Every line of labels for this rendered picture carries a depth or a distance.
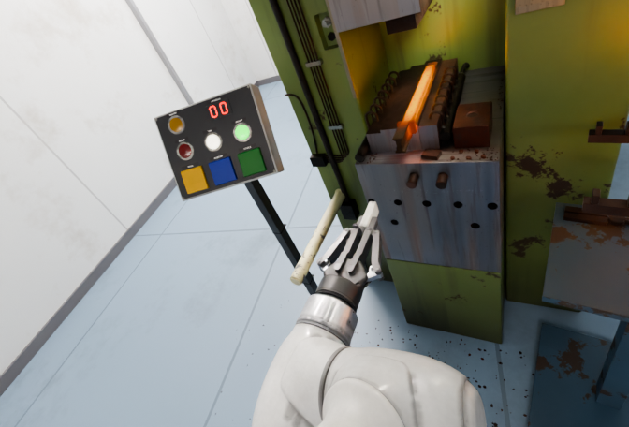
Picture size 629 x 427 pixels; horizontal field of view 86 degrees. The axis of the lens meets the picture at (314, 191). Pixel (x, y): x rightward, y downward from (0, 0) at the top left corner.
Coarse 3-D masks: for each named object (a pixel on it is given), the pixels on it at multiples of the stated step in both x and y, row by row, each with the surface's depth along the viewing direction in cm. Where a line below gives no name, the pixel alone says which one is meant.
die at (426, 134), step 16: (448, 64) 112; (400, 80) 119; (416, 80) 112; (432, 80) 106; (400, 96) 107; (432, 96) 99; (448, 96) 101; (384, 112) 104; (400, 112) 99; (384, 128) 95; (432, 128) 88; (384, 144) 98; (416, 144) 94; (432, 144) 92
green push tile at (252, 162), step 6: (252, 150) 102; (258, 150) 101; (240, 156) 103; (246, 156) 102; (252, 156) 102; (258, 156) 102; (240, 162) 103; (246, 162) 103; (252, 162) 102; (258, 162) 102; (264, 162) 102; (246, 168) 103; (252, 168) 103; (258, 168) 102; (264, 168) 102; (246, 174) 103; (252, 174) 103
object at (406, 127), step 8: (424, 72) 110; (432, 72) 110; (424, 80) 106; (424, 88) 101; (416, 96) 99; (416, 104) 96; (408, 112) 94; (416, 112) 93; (408, 120) 91; (400, 128) 87; (408, 128) 90; (416, 128) 90; (400, 136) 84; (408, 136) 90; (400, 144) 84; (408, 144) 88; (400, 152) 86
